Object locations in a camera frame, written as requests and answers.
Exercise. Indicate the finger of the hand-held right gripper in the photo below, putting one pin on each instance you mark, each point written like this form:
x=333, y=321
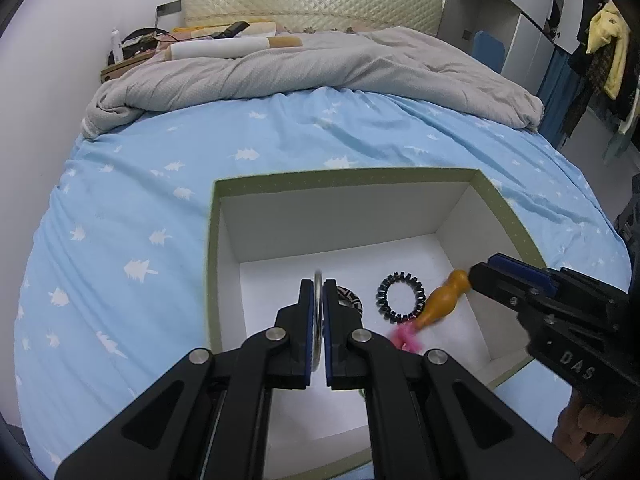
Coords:
x=525, y=272
x=500, y=287

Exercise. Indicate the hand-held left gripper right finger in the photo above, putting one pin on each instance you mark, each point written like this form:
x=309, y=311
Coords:
x=334, y=355

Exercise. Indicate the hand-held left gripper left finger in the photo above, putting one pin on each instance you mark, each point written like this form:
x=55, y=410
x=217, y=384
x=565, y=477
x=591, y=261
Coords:
x=306, y=355

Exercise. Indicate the black patterned bangle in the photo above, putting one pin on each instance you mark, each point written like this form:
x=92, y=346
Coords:
x=351, y=295

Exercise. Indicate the wooden gourd ornament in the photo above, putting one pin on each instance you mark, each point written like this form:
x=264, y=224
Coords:
x=440, y=305

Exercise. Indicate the thin silver bangle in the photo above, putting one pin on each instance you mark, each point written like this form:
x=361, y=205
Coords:
x=318, y=285

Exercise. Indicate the pink flower ornament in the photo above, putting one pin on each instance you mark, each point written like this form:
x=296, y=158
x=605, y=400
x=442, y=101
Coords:
x=407, y=338

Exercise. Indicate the white cardboard box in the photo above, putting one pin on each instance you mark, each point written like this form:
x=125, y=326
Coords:
x=350, y=230

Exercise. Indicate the person's right hand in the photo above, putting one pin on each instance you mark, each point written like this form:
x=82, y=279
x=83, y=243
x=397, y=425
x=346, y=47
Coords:
x=575, y=425

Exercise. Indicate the blue hanging cloth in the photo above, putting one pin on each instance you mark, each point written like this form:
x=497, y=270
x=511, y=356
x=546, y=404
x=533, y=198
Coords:
x=557, y=95

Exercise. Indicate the dark hanging clothes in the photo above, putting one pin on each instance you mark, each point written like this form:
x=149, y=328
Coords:
x=582, y=85

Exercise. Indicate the blue chair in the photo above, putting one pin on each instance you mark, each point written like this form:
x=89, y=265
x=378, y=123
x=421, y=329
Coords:
x=487, y=50

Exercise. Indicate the blue tree-print bed sheet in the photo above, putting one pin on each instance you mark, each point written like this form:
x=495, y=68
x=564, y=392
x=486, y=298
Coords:
x=150, y=185

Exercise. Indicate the yellow hanging garment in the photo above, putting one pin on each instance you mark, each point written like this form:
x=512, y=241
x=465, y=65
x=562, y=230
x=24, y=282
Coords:
x=612, y=40

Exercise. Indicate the white wardrobe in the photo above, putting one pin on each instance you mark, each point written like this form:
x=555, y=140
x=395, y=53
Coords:
x=500, y=10

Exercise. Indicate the grey duvet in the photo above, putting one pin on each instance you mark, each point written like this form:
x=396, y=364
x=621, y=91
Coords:
x=350, y=65

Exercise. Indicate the white rolled pillow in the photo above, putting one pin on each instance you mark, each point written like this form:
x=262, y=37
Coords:
x=215, y=49

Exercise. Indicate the black phone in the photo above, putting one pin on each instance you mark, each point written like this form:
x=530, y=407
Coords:
x=230, y=30

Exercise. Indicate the wooden bedside table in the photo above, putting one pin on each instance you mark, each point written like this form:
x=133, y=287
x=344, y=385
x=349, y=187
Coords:
x=125, y=67

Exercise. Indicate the cream quilted headboard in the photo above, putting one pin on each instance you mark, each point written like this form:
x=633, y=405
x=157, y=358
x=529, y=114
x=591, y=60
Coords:
x=310, y=0

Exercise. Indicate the round black device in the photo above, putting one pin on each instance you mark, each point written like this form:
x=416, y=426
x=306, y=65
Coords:
x=137, y=42

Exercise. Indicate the white bottle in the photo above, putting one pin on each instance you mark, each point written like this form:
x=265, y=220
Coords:
x=116, y=46

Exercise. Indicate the black wall bracket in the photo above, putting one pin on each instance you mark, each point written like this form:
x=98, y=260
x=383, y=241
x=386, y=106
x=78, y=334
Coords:
x=167, y=7

